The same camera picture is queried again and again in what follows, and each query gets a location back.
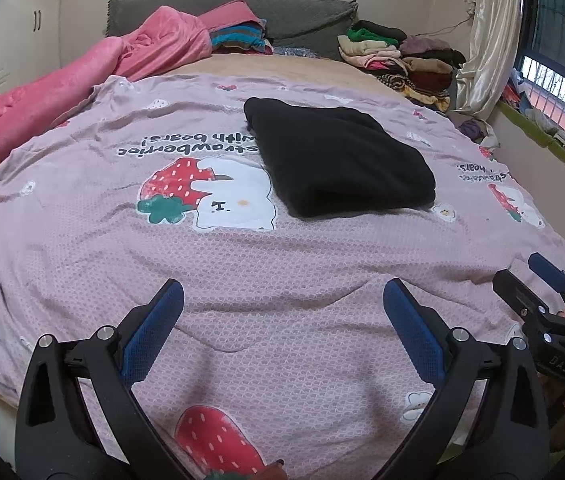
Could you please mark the grey quilted headboard cover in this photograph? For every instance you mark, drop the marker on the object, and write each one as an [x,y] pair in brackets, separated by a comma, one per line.
[302,15]

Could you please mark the black sweater with orange cuffs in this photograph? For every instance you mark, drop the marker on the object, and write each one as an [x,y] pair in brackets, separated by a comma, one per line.
[342,160]

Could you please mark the teal striped cloth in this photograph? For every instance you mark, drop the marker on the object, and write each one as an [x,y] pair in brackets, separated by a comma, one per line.
[240,37]

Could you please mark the clutter on green windowsill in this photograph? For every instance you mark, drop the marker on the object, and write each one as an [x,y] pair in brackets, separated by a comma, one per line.
[557,130]

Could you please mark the bag with purple cloth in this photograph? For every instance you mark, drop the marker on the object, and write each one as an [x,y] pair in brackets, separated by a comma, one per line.
[479,132]

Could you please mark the person's left hand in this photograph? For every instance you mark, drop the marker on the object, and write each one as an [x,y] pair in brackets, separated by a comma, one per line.
[273,472]

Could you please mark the cream curtain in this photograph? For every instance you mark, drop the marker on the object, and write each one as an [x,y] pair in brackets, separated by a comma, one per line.
[492,35]

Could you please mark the pink plush blanket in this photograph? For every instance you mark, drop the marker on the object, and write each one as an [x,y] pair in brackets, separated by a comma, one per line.
[62,75]

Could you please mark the beige bed sheet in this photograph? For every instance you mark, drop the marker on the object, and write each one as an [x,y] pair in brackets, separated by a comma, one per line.
[287,67]

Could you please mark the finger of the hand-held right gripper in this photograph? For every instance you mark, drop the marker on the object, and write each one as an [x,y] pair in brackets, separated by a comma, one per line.
[514,290]
[549,270]

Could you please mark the pink strawberry printed quilt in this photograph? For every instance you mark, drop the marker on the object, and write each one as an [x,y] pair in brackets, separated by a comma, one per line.
[137,285]

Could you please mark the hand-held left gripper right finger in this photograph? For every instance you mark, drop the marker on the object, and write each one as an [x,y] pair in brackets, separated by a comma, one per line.
[410,330]

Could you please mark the pile of folded clothes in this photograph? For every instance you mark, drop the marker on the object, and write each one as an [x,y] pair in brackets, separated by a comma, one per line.
[412,65]

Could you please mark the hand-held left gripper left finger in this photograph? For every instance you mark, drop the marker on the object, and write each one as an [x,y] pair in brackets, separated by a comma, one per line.
[155,330]

